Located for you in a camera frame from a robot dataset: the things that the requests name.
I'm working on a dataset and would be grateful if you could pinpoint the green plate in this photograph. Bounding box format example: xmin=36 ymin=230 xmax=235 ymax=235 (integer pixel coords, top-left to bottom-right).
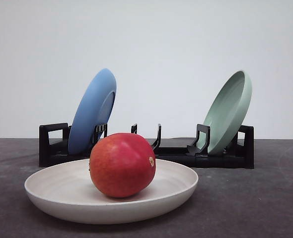
xmin=198 ymin=71 xmax=252 ymax=155

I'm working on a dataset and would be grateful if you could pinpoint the blue plate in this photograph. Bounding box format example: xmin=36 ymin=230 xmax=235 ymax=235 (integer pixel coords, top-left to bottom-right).
xmin=68 ymin=69 xmax=117 ymax=155

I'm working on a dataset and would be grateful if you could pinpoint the white plate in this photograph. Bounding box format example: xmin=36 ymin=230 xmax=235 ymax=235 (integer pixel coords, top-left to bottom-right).
xmin=25 ymin=160 xmax=199 ymax=224

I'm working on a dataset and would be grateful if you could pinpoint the black plastic dish rack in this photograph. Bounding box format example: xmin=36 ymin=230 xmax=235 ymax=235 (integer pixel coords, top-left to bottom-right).
xmin=39 ymin=123 xmax=254 ymax=169

